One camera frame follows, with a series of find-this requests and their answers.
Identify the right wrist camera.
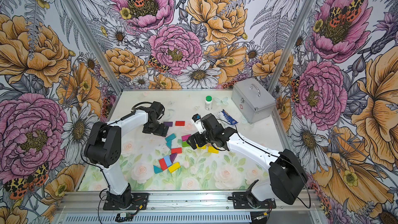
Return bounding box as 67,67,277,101
191,114,205,134

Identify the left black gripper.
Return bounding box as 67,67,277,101
141,119,168,138

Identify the yellow block lower cluster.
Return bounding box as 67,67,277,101
168,162,180,173

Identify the yellow block right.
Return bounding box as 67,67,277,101
208,147,219,153

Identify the white bottle green cap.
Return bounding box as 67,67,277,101
205,95,212,111

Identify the silver metal case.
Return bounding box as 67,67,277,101
232,78,276,123

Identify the purple triangular block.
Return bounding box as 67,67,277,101
170,153,178,164

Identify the small green circuit board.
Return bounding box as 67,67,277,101
115,213,131,223

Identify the blue white plastic packet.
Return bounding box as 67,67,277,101
221,110,238,125

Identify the magenta rectangular block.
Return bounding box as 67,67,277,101
181,134,191,142

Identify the left aluminium frame post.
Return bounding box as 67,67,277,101
61,0,123,96

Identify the aluminium frame post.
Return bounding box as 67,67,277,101
61,0,123,96
267,0,316,93

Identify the light blue block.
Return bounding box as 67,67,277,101
163,156,173,168

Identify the aluminium front rail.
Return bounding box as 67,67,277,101
56,190,322,214

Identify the red rectangular block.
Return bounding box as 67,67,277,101
171,147,182,154
175,121,185,127

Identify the teal rectangular block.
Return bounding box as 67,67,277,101
165,133,176,142

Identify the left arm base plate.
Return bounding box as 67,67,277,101
103,192,149,211

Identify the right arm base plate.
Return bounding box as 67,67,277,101
228,191,276,209

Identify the right aluminium frame post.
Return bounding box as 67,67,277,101
267,0,316,93

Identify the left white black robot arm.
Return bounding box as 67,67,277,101
84,101,169,210

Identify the red block lower cluster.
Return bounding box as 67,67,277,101
159,158,168,171

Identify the teal triangular block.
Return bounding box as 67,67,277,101
166,141,172,149

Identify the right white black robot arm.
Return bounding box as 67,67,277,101
187,114,308,208

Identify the dark purple rectangular block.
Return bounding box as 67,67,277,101
163,121,173,127

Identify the teal triangle lower cluster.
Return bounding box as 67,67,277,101
153,166,163,174

